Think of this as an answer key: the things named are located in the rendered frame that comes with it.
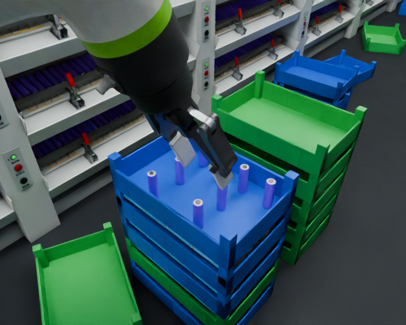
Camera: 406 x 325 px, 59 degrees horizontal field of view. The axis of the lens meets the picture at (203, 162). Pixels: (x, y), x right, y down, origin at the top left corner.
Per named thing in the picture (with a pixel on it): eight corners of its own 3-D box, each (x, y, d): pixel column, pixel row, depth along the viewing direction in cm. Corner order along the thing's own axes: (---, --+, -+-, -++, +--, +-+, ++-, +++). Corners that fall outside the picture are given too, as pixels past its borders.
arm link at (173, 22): (196, -4, 33) (133, -20, 38) (111, 83, 30) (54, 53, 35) (213, 46, 38) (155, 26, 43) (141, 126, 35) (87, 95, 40)
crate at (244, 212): (292, 204, 69) (299, 173, 64) (227, 272, 58) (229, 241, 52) (182, 142, 85) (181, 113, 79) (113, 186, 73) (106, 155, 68)
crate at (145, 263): (276, 275, 84) (281, 255, 79) (222, 340, 73) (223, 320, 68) (185, 211, 100) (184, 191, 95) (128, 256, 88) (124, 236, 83)
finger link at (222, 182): (220, 150, 50) (223, 152, 50) (231, 174, 56) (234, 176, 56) (207, 166, 50) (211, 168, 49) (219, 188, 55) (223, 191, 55)
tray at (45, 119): (193, 69, 124) (203, 35, 114) (29, 147, 90) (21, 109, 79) (154, 36, 130) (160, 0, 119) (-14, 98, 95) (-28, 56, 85)
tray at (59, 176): (194, 115, 136) (203, 88, 126) (49, 200, 102) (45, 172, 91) (158, 83, 142) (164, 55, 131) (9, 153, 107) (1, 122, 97)
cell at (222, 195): (227, 207, 68) (229, 182, 64) (222, 212, 67) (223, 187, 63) (220, 202, 69) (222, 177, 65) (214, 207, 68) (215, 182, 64)
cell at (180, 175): (186, 182, 73) (185, 157, 69) (180, 186, 72) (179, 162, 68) (180, 178, 74) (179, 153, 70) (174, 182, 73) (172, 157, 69)
